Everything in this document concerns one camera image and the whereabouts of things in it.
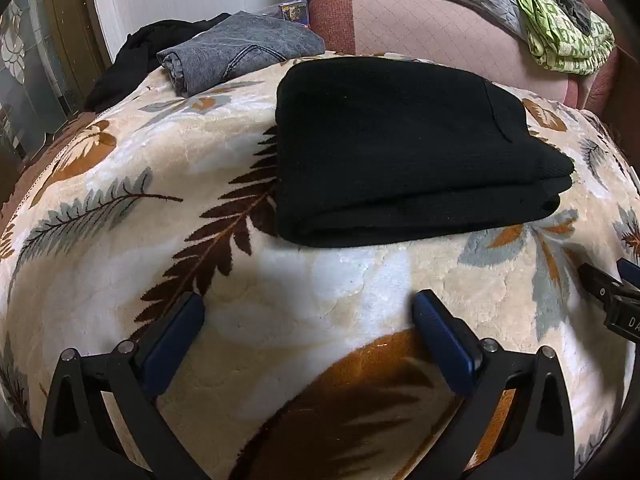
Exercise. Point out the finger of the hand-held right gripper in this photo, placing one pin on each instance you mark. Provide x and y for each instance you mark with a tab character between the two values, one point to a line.
597	285

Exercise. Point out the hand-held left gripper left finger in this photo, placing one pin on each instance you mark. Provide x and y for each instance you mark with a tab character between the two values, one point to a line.
176	336

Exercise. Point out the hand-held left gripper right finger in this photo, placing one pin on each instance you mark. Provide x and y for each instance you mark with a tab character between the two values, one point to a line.
442	340

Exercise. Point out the black pants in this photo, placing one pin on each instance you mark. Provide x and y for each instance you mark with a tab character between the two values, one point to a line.
400	152

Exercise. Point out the leaf print blanket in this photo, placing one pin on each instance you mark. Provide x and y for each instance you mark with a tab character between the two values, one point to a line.
320	285

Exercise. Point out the brown cardboard box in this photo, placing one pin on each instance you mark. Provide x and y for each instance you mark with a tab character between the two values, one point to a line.
625	85

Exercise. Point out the green patterned cloth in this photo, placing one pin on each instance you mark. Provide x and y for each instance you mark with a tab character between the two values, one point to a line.
560	40

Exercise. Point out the dark grey cloth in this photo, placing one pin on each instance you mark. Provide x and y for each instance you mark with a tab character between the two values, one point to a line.
570	5

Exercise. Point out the black cloth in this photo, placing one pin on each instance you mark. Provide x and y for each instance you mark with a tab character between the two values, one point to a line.
135	55

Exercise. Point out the grey jeans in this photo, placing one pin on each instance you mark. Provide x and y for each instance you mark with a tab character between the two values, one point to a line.
240	45

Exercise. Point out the patterned glass door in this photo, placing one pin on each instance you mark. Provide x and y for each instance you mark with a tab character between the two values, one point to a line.
30	70

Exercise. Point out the pink sofa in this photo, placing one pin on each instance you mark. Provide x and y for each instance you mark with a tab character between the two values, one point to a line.
430	25

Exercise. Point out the small colourful box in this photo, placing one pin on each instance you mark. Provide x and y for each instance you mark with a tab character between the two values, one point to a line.
295	14

